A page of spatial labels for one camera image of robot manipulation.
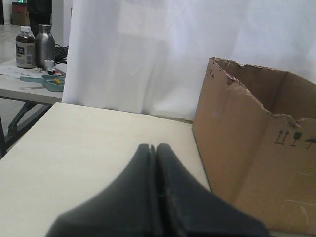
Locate grey side table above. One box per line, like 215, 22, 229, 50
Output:
0, 75, 62, 157

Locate torn open cardboard box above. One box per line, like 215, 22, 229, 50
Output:
193, 57, 316, 235

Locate steel water bottle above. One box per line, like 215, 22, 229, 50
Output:
35, 24, 55, 68

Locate white papers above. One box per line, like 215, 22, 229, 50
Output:
0, 65, 32, 79

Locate white backdrop curtain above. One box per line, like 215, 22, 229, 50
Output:
62, 0, 316, 120

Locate small white cup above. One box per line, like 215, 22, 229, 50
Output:
44, 59, 55, 71

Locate brown tea bottle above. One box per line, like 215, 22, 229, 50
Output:
15, 26, 36, 69

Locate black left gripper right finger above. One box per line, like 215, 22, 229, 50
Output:
155, 144, 270, 237

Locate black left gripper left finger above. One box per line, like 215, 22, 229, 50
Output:
46, 144, 158, 237

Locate teal plastic tray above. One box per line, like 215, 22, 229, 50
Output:
20, 75, 65, 92

